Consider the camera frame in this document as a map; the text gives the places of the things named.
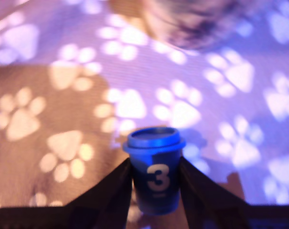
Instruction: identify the grey paw-print cloth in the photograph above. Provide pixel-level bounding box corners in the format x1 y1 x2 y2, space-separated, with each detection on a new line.
0 0 289 229

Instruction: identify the white mug with dog print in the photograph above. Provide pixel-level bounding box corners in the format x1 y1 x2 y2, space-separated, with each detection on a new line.
142 0 233 51

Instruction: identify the coffee capsule printed with three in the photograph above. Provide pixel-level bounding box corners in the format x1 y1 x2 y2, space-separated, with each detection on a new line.
122 127 187 216

